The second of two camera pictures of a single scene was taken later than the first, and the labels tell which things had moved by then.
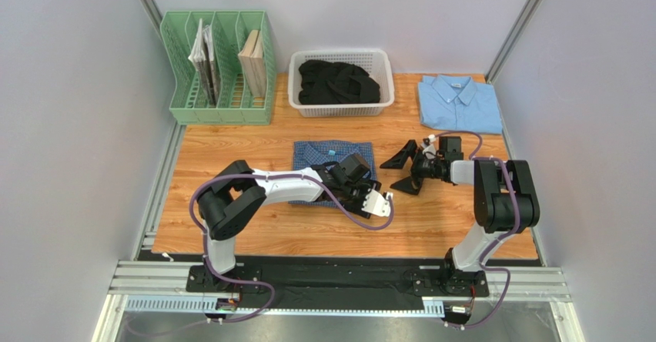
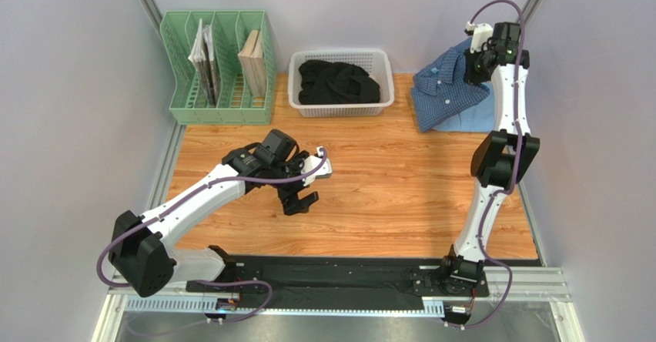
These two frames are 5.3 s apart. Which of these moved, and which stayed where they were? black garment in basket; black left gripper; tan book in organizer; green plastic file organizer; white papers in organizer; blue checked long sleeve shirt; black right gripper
Moved: blue checked long sleeve shirt; black right gripper; black left gripper
Stayed: tan book in organizer; green plastic file organizer; white papers in organizer; black garment in basket
